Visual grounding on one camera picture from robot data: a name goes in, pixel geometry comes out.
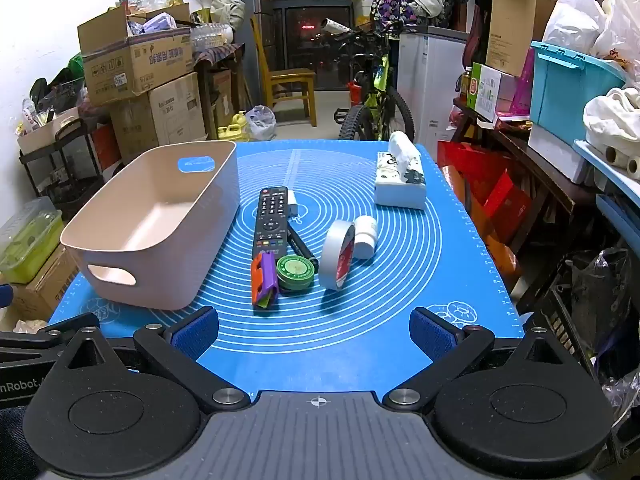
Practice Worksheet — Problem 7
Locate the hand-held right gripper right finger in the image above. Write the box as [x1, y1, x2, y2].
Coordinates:
[382, 306, 576, 412]

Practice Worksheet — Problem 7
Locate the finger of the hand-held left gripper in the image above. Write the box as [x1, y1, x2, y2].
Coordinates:
[0, 312, 101, 358]

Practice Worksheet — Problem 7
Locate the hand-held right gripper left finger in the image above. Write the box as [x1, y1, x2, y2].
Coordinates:
[52, 306, 251, 413]

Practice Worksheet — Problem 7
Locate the orange and purple folding toy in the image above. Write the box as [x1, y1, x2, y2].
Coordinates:
[251, 251, 280, 309]

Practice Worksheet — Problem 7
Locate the beige plastic bin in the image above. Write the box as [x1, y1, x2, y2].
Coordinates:
[60, 141, 240, 311]

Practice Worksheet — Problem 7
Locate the green round tin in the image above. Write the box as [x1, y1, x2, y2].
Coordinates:
[276, 255, 315, 292]

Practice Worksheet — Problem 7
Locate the white pill bottle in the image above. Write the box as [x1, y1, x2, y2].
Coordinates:
[352, 215, 379, 260]

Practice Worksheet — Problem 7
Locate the clear tape roll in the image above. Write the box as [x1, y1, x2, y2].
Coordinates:
[320, 220, 356, 291]

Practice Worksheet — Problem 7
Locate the black remote control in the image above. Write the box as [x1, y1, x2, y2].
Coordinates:
[251, 186, 291, 261]

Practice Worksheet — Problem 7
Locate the taped brown cardboard box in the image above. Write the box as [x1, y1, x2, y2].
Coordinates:
[10, 245, 82, 322]

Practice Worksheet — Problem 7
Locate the blue silicone mat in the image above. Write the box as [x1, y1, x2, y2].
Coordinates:
[47, 140, 526, 397]

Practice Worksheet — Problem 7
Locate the green lidded plastic container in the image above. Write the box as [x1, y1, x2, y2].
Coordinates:
[0, 197, 65, 284]

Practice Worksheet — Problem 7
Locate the black marker pen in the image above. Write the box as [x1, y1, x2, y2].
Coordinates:
[287, 225, 321, 272]

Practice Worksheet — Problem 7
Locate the red gift bag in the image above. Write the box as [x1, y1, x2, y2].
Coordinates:
[437, 141, 534, 263]

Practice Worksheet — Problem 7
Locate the floral tissue pack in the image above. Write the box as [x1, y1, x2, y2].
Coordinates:
[374, 131, 427, 211]

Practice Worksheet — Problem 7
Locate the black utility cart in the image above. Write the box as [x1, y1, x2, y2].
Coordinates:
[19, 117, 108, 213]

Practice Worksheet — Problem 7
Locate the dark wooden side table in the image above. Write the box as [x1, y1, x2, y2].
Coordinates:
[451, 97, 601, 313]

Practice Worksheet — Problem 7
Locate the yellow plastic jug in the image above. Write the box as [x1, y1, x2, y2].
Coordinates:
[217, 112, 251, 142]

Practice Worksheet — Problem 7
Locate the beige storage bin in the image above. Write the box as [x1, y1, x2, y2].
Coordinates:
[16, 107, 81, 156]

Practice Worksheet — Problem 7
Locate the white foam box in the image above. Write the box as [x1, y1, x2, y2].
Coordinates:
[527, 122, 594, 185]

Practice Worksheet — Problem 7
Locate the white plastic shopping bag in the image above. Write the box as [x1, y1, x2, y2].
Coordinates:
[244, 105, 277, 141]

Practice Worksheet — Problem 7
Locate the white refrigerator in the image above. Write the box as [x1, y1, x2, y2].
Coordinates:
[397, 25, 472, 150]

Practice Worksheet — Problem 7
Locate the dark wooden desk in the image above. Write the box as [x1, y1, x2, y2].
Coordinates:
[192, 42, 247, 142]

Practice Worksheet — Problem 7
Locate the green and white carton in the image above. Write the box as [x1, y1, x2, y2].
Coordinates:
[467, 62, 517, 122]

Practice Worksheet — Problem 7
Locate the green and black bicycle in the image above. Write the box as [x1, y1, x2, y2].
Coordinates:
[334, 19, 416, 142]

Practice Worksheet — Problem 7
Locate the pink gift box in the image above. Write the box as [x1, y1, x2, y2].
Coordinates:
[509, 49, 537, 116]

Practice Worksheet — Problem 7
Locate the open cardboard box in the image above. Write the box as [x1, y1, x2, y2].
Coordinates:
[77, 4, 196, 107]

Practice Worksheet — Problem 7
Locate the teal storage bin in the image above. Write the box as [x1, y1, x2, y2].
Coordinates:
[528, 41, 629, 134]

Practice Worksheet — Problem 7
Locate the white crumpled cloth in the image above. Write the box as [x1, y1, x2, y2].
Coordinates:
[582, 87, 640, 157]

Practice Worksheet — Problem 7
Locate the tall brown cardboard box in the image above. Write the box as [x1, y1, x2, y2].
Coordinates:
[486, 0, 562, 77]

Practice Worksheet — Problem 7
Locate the large white plastic bag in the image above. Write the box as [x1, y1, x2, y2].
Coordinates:
[541, 0, 640, 73]

